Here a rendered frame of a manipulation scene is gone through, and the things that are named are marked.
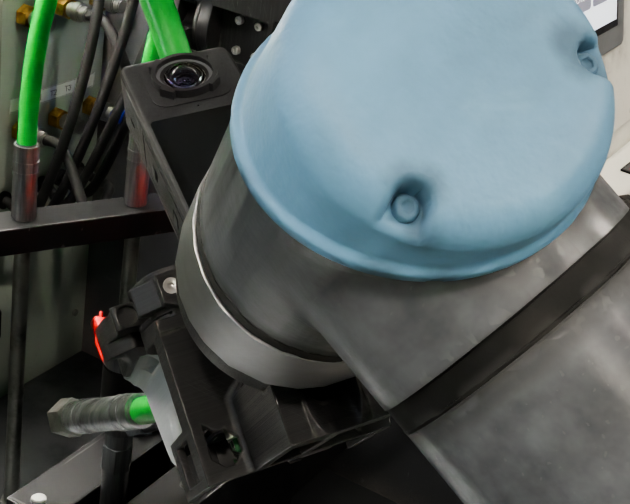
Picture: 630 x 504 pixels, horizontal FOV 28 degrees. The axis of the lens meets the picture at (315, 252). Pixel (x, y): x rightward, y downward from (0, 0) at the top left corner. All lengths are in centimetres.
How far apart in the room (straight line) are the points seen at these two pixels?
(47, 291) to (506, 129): 98
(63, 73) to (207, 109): 65
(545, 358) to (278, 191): 7
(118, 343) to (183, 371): 5
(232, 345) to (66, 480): 52
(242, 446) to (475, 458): 17
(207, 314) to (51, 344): 90
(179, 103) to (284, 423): 15
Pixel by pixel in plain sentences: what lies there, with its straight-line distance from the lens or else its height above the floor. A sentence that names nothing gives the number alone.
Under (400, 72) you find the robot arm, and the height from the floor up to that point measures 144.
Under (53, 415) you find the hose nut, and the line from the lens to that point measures 70.
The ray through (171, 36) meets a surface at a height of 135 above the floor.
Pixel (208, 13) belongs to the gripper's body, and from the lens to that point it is 65.
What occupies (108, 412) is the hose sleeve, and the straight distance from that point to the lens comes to 64.
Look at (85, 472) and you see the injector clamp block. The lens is 88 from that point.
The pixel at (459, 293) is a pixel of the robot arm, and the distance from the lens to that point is 27.
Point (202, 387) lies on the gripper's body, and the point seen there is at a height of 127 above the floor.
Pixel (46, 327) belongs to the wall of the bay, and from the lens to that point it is 123.
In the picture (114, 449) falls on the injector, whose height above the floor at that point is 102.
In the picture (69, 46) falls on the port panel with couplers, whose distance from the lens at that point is 111.
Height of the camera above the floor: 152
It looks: 27 degrees down
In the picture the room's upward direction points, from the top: 9 degrees clockwise
